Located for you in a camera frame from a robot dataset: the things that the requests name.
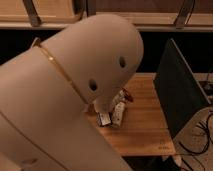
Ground wooden shelf with brackets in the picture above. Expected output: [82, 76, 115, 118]
[0, 0, 213, 32]

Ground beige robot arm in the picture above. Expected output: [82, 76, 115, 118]
[0, 14, 144, 171]

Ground right dark side panel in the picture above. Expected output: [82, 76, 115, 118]
[154, 39, 210, 138]

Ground orange plate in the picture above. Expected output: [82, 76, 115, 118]
[122, 88, 134, 102]

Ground black cables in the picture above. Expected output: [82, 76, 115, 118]
[178, 111, 213, 171]

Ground black and white eraser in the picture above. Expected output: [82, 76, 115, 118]
[97, 113, 111, 127]

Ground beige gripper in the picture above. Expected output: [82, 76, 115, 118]
[111, 89, 127, 127]

